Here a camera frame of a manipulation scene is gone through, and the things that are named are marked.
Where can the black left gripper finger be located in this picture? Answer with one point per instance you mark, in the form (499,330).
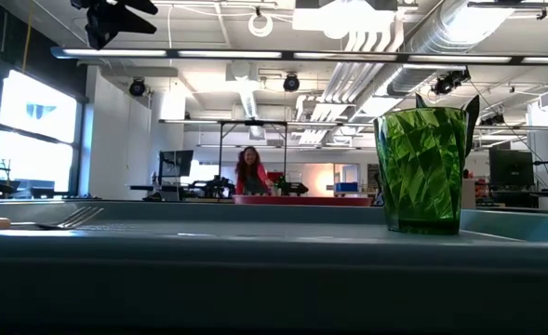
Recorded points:
(136,5)
(131,27)

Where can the blue plastic tray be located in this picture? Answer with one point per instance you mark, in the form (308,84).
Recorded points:
(255,260)

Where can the green faceted plastic cup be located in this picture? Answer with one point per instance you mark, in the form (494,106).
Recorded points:
(420,177)

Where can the large window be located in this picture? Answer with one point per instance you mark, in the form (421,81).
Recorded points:
(36,107)

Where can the black computer monitor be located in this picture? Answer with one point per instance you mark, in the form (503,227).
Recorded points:
(176,163)
(511,167)

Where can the person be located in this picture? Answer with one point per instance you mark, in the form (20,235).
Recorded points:
(250,177)

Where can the black desktop machine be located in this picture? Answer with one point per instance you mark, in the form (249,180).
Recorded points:
(292,188)

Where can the blue storage bin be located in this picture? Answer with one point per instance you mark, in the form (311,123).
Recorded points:
(345,187)

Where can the blue white rounded object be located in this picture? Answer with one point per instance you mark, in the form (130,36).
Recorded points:
(378,200)

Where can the black track light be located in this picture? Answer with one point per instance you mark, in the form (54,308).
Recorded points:
(448,83)

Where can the overhead light bar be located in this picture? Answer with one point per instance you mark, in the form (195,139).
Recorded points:
(464,59)

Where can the green plant in white pot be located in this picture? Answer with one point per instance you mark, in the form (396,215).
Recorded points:
(472,125)

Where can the black ceiling camera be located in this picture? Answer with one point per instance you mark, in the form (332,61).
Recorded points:
(291,82)
(137,87)

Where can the black metal stand frame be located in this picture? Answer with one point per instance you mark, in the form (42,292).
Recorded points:
(221,153)

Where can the silver ceiling duct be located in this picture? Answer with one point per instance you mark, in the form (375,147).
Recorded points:
(441,37)

